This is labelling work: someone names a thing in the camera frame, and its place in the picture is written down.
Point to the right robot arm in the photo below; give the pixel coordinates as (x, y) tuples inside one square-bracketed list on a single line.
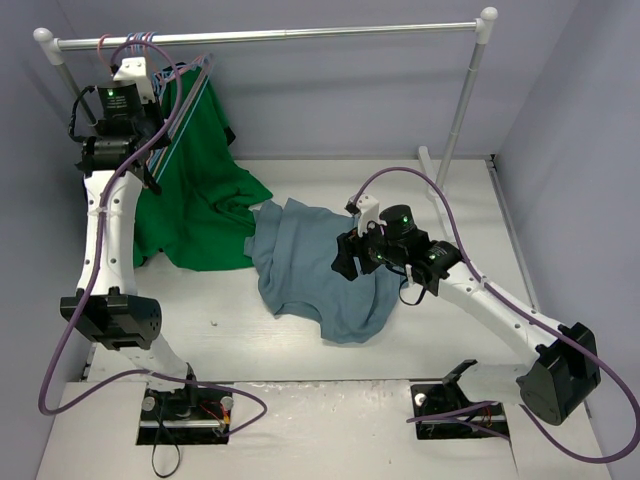
[(550, 377)]

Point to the light blue wire hanger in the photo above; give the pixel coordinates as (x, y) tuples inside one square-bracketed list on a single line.
[(159, 160)]

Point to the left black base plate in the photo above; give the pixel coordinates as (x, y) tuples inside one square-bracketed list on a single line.
[(185, 418)]

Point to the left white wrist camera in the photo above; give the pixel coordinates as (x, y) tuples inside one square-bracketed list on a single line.
[(135, 69)]

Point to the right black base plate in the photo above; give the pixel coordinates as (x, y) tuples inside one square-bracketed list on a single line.
[(441, 411)]

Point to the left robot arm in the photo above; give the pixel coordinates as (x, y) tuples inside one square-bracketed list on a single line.
[(106, 307)]

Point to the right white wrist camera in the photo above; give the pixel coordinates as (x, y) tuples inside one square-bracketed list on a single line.
[(365, 209)]

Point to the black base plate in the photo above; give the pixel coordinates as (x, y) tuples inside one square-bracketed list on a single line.
[(441, 411), (185, 418)]

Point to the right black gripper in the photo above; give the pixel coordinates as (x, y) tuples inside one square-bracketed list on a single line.
[(353, 252)]

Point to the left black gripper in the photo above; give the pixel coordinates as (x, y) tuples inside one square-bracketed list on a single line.
[(151, 122)]

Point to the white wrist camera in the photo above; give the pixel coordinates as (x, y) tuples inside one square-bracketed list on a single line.
[(135, 69), (365, 209)]

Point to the black t-shirt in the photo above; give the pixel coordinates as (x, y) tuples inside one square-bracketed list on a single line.
[(230, 132)]

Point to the green t-shirt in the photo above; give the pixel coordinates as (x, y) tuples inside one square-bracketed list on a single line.
[(203, 215)]

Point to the blue-grey t-shirt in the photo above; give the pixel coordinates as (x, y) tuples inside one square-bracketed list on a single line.
[(292, 250)]

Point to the silver clothes rack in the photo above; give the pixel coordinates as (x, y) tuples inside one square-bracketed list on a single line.
[(53, 48)]

